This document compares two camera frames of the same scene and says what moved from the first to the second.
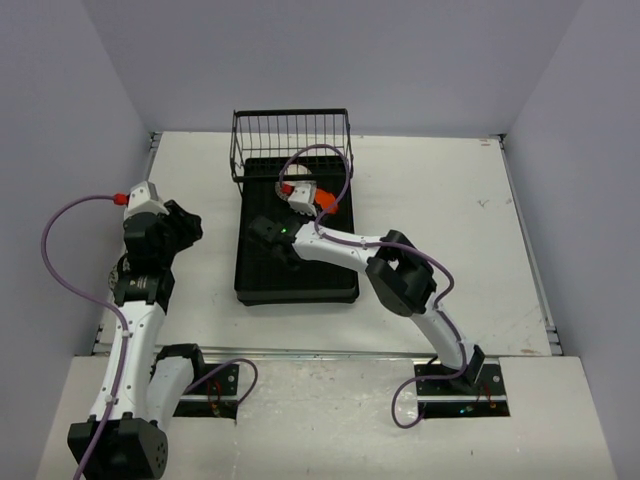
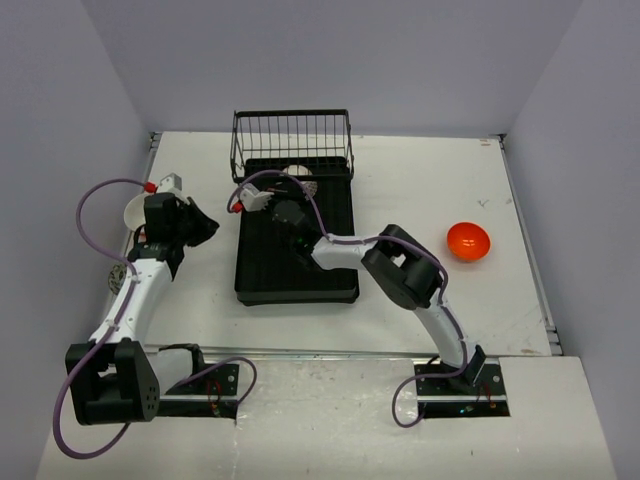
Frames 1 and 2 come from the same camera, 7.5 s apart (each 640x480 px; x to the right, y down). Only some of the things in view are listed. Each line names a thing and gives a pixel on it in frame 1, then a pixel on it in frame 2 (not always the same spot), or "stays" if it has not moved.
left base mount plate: x=215 y=396 stays
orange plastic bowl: x=326 y=199 to x=468 y=240
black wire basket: x=290 y=144 stays
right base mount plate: x=457 y=397 stays
